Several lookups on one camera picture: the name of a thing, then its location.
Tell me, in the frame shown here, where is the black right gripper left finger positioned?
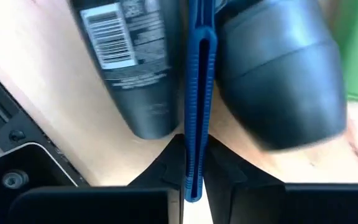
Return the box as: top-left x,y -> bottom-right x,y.
7,133 -> 186,224

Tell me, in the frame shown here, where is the black mounting plate with bolt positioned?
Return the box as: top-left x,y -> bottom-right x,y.
0,141 -> 79,224

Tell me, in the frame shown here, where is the grey deodorant stick with barcode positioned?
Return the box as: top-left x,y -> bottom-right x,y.
68,0 -> 188,140

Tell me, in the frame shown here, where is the plain grey deodorant stick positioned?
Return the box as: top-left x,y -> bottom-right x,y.
214,0 -> 349,153

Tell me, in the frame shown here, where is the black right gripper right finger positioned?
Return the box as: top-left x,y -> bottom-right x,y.
203,135 -> 358,224

